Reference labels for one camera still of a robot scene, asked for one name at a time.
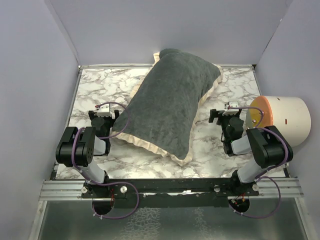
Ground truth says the grey pillowcase with cream trim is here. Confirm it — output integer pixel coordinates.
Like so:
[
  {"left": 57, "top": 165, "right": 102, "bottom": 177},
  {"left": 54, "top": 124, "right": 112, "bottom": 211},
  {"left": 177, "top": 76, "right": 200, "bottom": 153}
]
[{"left": 112, "top": 48, "right": 223, "bottom": 166}]

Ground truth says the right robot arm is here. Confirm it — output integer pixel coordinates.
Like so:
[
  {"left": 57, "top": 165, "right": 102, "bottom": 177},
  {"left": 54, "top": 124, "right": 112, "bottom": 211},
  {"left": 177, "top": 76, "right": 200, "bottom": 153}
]
[{"left": 208, "top": 106, "right": 294, "bottom": 196}]

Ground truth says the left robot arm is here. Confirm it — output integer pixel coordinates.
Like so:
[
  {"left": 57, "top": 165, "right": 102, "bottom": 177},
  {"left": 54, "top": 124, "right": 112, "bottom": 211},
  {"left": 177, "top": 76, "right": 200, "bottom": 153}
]
[{"left": 55, "top": 110, "right": 120, "bottom": 198}]

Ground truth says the white cylindrical bin orange base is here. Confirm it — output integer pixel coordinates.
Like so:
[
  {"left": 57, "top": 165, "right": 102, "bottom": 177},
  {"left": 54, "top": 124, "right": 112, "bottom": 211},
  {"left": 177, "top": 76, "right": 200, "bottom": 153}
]
[{"left": 250, "top": 95, "right": 311, "bottom": 148}]

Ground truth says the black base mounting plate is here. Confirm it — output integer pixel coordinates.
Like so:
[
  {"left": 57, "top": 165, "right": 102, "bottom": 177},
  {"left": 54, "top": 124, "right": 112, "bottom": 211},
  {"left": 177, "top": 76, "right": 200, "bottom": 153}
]
[{"left": 81, "top": 178, "right": 259, "bottom": 209}]

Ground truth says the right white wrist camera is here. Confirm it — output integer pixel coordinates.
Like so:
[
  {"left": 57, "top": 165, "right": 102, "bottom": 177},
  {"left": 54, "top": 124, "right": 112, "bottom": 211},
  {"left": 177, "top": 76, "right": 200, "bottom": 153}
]
[{"left": 222, "top": 101, "right": 239, "bottom": 116}]

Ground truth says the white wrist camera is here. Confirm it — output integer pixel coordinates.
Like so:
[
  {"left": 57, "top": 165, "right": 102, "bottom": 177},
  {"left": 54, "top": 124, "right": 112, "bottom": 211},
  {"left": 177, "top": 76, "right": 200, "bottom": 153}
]
[
  {"left": 96, "top": 104, "right": 112, "bottom": 117},
  {"left": 222, "top": 101, "right": 239, "bottom": 116}
]

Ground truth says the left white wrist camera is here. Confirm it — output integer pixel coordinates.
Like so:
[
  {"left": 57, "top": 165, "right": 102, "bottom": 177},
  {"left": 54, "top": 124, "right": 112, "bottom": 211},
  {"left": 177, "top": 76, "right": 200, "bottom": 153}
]
[{"left": 96, "top": 104, "right": 112, "bottom": 117}]

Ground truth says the aluminium rail frame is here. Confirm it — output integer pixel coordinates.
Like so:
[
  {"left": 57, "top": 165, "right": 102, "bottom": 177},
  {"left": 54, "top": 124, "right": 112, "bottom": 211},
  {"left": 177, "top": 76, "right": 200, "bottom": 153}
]
[{"left": 38, "top": 64, "right": 305, "bottom": 201}]

